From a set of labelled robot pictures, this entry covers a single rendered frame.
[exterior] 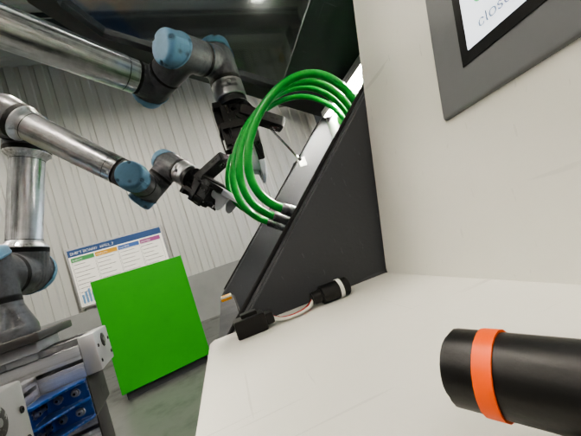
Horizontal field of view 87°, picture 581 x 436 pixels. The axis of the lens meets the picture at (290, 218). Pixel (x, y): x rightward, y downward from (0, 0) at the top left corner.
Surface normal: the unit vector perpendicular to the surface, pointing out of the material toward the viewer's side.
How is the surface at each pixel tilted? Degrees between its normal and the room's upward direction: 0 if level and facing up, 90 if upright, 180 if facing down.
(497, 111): 76
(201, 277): 90
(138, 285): 90
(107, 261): 90
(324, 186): 90
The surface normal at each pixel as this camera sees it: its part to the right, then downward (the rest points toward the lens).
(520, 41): -0.97, 0.06
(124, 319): 0.45, -0.22
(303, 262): 0.22, -0.14
